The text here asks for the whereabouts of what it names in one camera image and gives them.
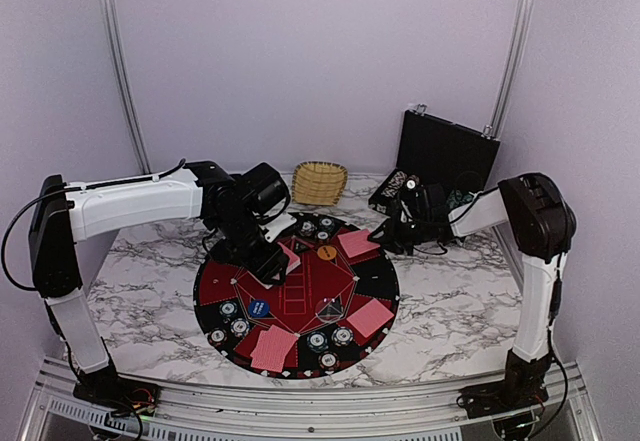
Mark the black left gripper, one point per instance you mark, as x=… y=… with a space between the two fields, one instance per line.
x=265 y=265

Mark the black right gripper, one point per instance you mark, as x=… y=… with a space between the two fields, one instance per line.
x=390 y=236

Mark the red playing card deck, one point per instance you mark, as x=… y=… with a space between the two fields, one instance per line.
x=293 y=262

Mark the black triangular all-in marker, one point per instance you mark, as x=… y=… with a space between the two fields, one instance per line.
x=300 y=247

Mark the blue small blind button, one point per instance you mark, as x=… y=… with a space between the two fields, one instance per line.
x=258 y=308

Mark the orange big blind button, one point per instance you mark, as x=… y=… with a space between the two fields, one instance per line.
x=327 y=252

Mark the red black chip stack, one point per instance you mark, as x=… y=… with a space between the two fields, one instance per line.
x=217 y=337
x=322 y=237
x=328 y=361

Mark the green blue chip stack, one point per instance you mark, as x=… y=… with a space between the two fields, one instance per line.
x=326 y=223
x=317 y=342
x=228 y=311

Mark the clear round dealer button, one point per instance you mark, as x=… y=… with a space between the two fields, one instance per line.
x=329 y=310

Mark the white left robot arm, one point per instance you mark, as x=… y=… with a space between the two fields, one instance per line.
x=239 y=207

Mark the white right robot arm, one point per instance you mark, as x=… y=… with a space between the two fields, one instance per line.
x=542 y=225

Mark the blue white chips in case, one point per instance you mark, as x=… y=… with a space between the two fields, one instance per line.
x=393 y=184

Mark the green chips in case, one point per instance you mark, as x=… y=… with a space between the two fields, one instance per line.
x=458 y=198

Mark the black poker chip case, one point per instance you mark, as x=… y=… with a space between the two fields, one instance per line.
x=438 y=151

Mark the round red black poker mat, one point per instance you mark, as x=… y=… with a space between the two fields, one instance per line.
x=361 y=271

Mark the woven bamboo tray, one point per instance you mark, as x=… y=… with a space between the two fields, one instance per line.
x=318 y=183

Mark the aluminium front rail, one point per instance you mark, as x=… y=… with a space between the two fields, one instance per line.
x=422 y=411

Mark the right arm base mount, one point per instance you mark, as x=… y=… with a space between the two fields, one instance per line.
x=502 y=401

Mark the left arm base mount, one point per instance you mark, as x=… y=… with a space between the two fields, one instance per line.
x=126 y=400

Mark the right aluminium frame post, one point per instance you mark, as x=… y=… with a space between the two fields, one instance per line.
x=514 y=56

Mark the aluminium frame post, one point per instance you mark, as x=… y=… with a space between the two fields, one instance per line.
x=514 y=56
x=122 y=80

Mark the left aluminium frame post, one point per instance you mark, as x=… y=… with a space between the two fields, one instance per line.
x=122 y=80

